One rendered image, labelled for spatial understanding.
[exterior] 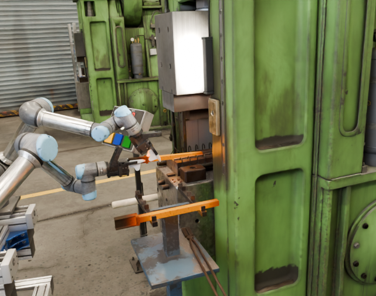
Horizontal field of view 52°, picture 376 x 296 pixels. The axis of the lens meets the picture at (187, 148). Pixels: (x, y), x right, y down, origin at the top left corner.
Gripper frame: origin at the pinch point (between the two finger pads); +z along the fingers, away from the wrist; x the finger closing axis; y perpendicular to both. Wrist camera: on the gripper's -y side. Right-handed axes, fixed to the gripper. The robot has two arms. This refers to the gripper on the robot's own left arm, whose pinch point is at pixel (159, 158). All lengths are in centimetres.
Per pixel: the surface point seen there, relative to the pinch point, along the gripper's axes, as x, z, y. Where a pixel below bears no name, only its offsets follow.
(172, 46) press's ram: 11, -48, -36
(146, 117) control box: -42.3, -10.1, -11.7
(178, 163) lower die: 7.7, 6.2, -6.3
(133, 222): 59, -10, 28
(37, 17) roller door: -792, -124, -25
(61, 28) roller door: -796, -77, -55
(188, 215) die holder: 22.1, 26.8, 6.5
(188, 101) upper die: 7.9, -19.1, -28.7
